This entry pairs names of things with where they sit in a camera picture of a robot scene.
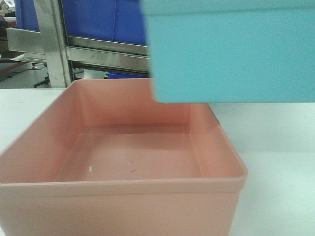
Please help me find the blue crate left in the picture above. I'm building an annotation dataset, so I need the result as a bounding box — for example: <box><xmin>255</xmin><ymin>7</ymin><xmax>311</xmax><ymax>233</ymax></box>
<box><xmin>14</xmin><ymin>0</ymin><xmax>39</xmax><ymax>31</ymax></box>

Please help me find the light blue plastic box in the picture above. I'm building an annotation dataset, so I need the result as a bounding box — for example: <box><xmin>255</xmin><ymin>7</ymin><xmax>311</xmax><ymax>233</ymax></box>
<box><xmin>141</xmin><ymin>0</ymin><xmax>315</xmax><ymax>103</ymax></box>

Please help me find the blue crate middle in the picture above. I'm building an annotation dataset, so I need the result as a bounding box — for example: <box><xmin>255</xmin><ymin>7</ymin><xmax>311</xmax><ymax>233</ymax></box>
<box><xmin>62</xmin><ymin>0</ymin><xmax>146</xmax><ymax>45</ymax></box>

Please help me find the blue crate under shelf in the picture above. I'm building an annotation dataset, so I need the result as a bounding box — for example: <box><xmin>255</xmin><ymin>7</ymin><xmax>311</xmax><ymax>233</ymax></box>
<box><xmin>105</xmin><ymin>72</ymin><xmax>149</xmax><ymax>79</ymax></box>

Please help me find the stainless steel shelf rack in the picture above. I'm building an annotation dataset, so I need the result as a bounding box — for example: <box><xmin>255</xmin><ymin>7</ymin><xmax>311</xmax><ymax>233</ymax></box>
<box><xmin>7</xmin><ymin>0</ymin><xmax>149</xmax><ymax>88</ymax></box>

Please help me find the pink plastic box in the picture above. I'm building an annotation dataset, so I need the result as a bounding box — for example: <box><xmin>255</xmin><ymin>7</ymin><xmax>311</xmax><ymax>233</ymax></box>
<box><xmin>0</xmin><ymin>78</ymin><xmax>248</xmax><ymax>236</ymax></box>

